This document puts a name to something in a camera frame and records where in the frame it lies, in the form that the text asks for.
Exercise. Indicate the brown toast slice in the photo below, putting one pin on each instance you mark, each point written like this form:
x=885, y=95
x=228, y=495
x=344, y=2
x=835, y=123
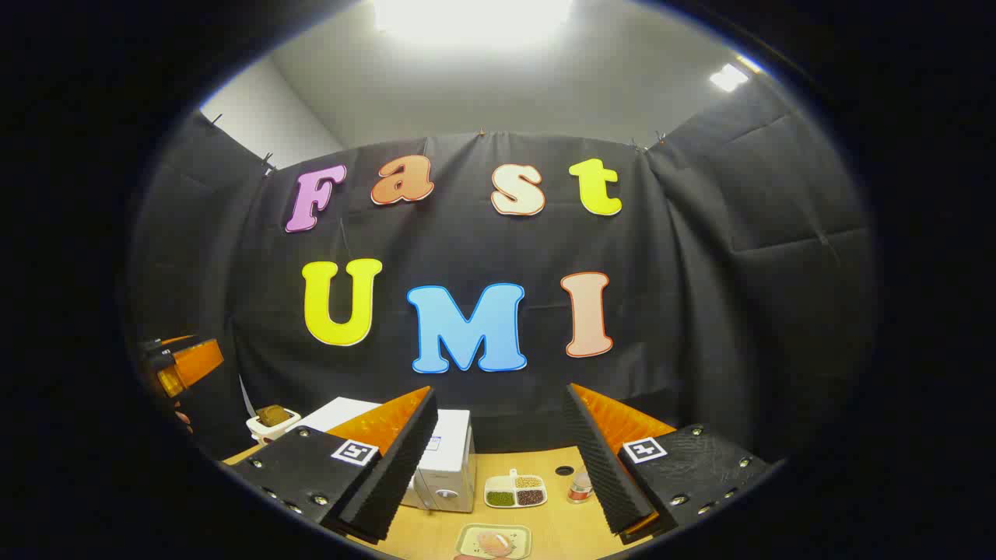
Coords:
x=273, y=415

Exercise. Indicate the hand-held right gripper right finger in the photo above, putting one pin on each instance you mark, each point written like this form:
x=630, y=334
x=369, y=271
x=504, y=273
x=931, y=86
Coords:
x=603, y=467

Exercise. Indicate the white toaster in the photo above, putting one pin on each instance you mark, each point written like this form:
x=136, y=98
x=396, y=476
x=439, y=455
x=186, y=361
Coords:
x=268, y=432

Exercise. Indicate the white microwave oven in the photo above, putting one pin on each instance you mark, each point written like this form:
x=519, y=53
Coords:
x=451, y=459

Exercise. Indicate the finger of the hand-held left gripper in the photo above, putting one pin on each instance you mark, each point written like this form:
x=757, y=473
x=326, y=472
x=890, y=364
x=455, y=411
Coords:
x=194, y=364

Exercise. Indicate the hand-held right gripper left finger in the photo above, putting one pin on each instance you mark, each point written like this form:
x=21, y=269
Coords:
x=393, y=470

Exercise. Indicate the cream square plate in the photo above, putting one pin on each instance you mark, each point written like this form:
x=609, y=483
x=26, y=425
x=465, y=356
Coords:
x=467, y=537

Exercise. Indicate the small ceiling light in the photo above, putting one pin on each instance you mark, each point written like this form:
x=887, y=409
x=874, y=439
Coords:
x=727, y=77

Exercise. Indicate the white divided bean dish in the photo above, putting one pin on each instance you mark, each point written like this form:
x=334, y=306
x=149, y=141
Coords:
x=515, y=490

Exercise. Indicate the large ceiling light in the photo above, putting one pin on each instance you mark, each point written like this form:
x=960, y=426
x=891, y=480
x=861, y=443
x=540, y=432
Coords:
x=471, y=15

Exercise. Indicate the pink orange bread roll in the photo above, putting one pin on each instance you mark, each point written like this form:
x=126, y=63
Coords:
x=496, y=543

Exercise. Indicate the clear red label water bottle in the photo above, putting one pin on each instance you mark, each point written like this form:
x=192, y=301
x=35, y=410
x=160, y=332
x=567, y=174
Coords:
x=580, y=490

